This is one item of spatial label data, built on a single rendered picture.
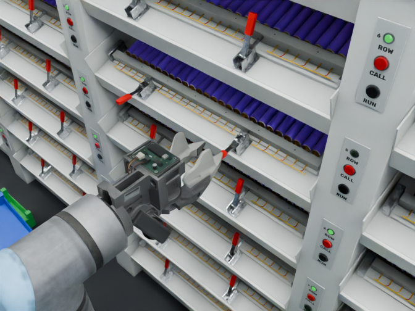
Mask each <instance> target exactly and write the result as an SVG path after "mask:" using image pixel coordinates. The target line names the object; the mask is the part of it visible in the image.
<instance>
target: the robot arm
mask: <svg viewBox="0 0 415 311"><path fill-rule="evenodd" d="M205 144H206V142H204V141H200V142H196V143H191V144H188V143H187V141H186V138H185V135H184V134H183V132H178V133H177V134H176V135H175V136H174V139H173V142H172V146H171V148H170V151H168V150H167V149H165V148H163V147H162V146H160V145H158V144H157V143H155V142H154V141H152V140H151V139H148V140H147V141H145V142H144V143H143V144H141V145H139V146H138V147H136V148H135V149H133V150H132V151H130V152H129V153H127V154H125V155H124V156H123V159H124V166H125V175H124V176H122V177H120V178H119V179H118V180H116V181H115V182H113V183H112V184H110V183H108V182H107V181H106V180H104V181H102V182H101V183H100V184H98V185H97V189H98V195H96V196H95V195H93V194H86V195H84V196H83V197H81V198H80V199H78V200H77V201H75V202H74V203H72V204H70V205H69V206H68V207H66V208H65V209H64V210H62V211H61V212H59V213H58V214H56V215H55V216H53V217H52V218H50V219H49V220H48V221H46V222H44V223H43V224H42V225H40V226H39V227H37V228H35V229H34V230H33V231H31V232H30V233H29V234H27V235H25V236H24V237H22V238H21V239H19V240H18V241H17V242H15V243H13V244H12V245H11V246H9V247H8V248H4V249H1V250H0V311H94V308H93V306H92V304H91V301H90V298H89V297H88V294H87V292H86V289H85V287H84V285H83V282H84V281H85V280H87V279H88V278H89V277H90V276H91V275H93V274H94V273H96V272H97V271H98V270H99V269H100V268H101V267H103V266H104V265H105V264H107V263H108V262H109V261H110V260H112V259H113V258H114V257H115V256H116V255H118V254H119V253H120V252H122V251H123V250H124V249H125V248H126V247H127V246H128V237H129V236H130V235H131V234H132V233H133V226H135V227H136V228H138V229H139V230H141V231H142V233H143V235H144V237H146V238H147V239H150V240H156V241H158V242H160V243H161V244H163V243H165V241H166V239H167V238H168V237H169V235H170V234H171V232H170V230H168V229H167V228H166V227H165V225H164V222H163V221H162V220H161V219H160V218H158V217H159V216H160V215H161V214H167V215H168V214H170V212H171V211H173V210H175V209H178V210H180V209H181V208H183V207H185V206H186V205H189V204H191V203H193V202H194V201H196V200H197V199H199V198H200V197H201V195H202V194H203V193H204V191H205V190H206V188H207V187H208V186H209V184H210V182H211V180H212V178H213V177H214V175H215V174H216V172H217V170H218V168H219V166H220V163H221V161H222V156H223V152H221V151H220V152H219V153H217V154H216V155H214V156H212V152H211V150H210V149H205V150H204V151H203V152H202V153H201V154H200V152H201V151H202V149H203V147H204V146H205ZM142 147H143V148H142ZM138 150H139V151H138ZM136 151H137V152H136ZM134 152H135V153H134ZM133 153H134V154H133ZM199 154H200V155H199ZM196 156H199V158H198V161H197V163H196V165H195V166H194V167H193V168H191V169H189V171H187V172H186V173H185V164H187V163H189V162H190V160H191V159H192V158H193V157H196ZM184 173H185V174H184ZM183 174H184V176H183V178H182V182H183V186H182V187H181V185H182V184H181V176H182V175H183ZM153 214H156V215H157V216H158V217H153V216H152V217H151V216H150V215H153Z"/></svg>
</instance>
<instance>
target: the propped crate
mask: <svg viewBox="0 0 415 311"><path fill-rule="evenodd" d="M31 231H33V230H32V229H31V228H30V227H29V225H28V224H27V223H26V222H25V220H24V219H23V218H22V217H21V216H20V215H19V214H18V212H17V211H16V210H15V209H14V208H13V207H12V206H11V204H10V203H9V202H8V201H7V199H6V198H5V197H4V195H3V193H2V192H1V191H0V250H1V249H4V248H8V247H9V246H11V245H12V244H13V243H15V242H17V241H18V240H19V239H21V238H22V237H24V236H25V235H26V234H29V233H30V232H31Z"/></svg>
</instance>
